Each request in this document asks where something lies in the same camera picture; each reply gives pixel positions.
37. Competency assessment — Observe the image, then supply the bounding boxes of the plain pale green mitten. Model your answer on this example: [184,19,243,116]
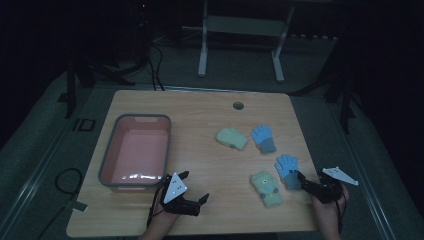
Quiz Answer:
[215,127,250,151]

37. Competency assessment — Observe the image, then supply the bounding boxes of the person's left hand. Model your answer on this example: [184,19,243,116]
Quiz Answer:
[151,186,181,223]

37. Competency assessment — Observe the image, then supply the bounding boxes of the hand-held gripper cable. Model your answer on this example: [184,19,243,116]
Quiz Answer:
[146,186,168,228]
[334,193,345,234]

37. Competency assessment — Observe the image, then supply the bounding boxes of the pink basin with grey rim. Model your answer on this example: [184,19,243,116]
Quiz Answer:
[98,113,173,194]

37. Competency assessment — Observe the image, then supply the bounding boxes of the black hanging cables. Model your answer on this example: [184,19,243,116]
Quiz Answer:
[145,43,166,92]

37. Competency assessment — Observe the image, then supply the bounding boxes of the black metal stand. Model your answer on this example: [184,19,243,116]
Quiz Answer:
[289,39,358,135]
[57,59,136,120]

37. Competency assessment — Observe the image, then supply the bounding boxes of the blue glove with dark dots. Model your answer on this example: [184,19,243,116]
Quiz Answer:
[274,153,304,191]

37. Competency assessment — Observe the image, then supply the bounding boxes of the left hand-held gripper cable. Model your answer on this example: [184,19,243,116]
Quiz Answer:
[146,186,168,228]

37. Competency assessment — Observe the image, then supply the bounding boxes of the plain blue knit glove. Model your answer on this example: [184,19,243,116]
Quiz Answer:
[250,124,278,155]

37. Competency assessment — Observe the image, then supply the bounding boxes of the dark stand with red light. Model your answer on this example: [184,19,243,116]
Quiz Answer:
[133,0,152,69]

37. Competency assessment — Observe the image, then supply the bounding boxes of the person's right hand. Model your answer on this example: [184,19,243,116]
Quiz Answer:
[311,184,350,218]

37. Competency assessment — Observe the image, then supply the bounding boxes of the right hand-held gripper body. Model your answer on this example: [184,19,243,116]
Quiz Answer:
[312,166,360,205]

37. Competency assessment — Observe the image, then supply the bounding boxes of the green mitten with face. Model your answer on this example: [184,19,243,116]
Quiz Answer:
[250,171,284,208]

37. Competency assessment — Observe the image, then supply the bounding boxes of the right hand-held gripper cable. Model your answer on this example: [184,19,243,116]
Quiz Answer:
[334,193,345,234]

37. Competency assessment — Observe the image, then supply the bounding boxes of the white metal desk frame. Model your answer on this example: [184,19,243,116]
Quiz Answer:
[181,0,296,84]

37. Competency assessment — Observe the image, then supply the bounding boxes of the black looped floor cable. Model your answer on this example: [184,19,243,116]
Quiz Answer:
[35,167,84,240]

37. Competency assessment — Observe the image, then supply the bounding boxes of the grey tape piece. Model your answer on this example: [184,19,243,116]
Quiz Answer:
[64,199,90,213]

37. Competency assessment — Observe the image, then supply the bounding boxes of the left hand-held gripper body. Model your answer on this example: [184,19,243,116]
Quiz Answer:
[159,172,201,217]

